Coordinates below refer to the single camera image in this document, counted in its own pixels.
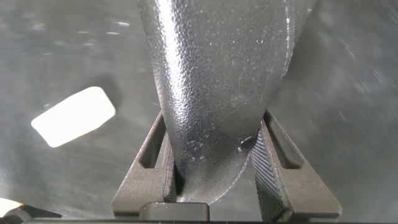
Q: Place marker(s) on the black leather glasses case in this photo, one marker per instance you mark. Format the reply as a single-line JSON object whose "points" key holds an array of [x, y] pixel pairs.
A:
{"points": [[217, 93]]}

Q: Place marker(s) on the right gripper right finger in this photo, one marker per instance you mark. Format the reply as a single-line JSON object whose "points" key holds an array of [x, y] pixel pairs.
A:
{"points": [[280, 193]]}

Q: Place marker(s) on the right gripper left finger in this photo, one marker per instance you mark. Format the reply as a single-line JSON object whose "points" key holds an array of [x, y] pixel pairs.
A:
{"points": [[149, 186]]}

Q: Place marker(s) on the white box with green label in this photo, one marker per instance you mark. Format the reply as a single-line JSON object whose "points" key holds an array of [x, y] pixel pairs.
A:
{"points": [[74, 116]]}

